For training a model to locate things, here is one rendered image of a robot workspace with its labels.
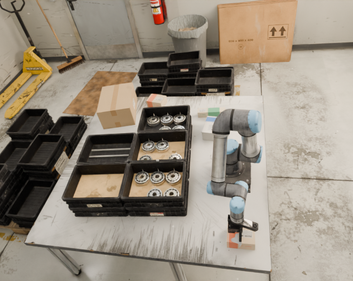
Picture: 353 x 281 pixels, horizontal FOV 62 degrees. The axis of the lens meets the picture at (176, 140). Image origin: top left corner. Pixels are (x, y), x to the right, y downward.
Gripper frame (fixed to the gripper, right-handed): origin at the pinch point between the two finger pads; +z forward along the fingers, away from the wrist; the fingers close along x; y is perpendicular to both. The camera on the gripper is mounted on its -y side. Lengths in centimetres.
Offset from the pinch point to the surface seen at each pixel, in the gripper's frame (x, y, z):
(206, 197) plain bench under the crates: -28.0, 23.6, 5.2
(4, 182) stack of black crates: -45, 213, 25
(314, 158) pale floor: -129, -71, 76
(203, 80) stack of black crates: -200, 46, 27
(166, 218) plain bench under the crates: -9.5, 48.4, 5.0
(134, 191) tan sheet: -21, 71, -8
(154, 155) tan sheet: -53, 64, -8
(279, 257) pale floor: -22, -30, 76
